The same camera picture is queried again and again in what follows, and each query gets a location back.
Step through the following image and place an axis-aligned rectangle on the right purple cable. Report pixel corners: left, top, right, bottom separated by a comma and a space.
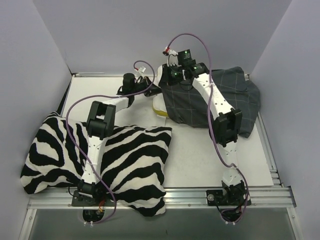
164, 33, 251, 223

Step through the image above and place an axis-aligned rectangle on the aluminium rail frame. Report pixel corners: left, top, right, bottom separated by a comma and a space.
18, 72, 298, 240

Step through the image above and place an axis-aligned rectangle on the zebra striped cushion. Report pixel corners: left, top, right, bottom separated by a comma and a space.
20, 112, 173, 217

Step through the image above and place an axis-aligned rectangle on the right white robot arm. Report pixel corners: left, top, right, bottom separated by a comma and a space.
159, 46, 246, 205

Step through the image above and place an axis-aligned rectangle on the white pillow with yellow edge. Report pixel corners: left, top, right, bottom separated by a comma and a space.
152, 65, 169, 118

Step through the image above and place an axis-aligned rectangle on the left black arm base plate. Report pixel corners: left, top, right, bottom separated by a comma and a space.
71, 190, 114, 207

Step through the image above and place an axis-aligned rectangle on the dark grey checked pillowcase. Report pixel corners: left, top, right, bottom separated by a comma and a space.
157, 65, 261, 138

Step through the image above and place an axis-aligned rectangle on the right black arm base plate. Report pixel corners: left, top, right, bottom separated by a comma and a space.
206, 189, 246, 207

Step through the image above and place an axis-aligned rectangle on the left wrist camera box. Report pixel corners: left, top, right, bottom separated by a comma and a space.
138, 66, 146, 74

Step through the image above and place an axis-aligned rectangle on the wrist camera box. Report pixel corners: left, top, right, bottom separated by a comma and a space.
162, 46, 178, 57
138, 66, 146, 74

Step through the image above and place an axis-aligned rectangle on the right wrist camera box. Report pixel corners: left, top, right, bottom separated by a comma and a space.
162, 46, 178, 57

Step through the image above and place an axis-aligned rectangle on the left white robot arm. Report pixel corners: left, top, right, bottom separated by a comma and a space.
77, 73, 162, 206

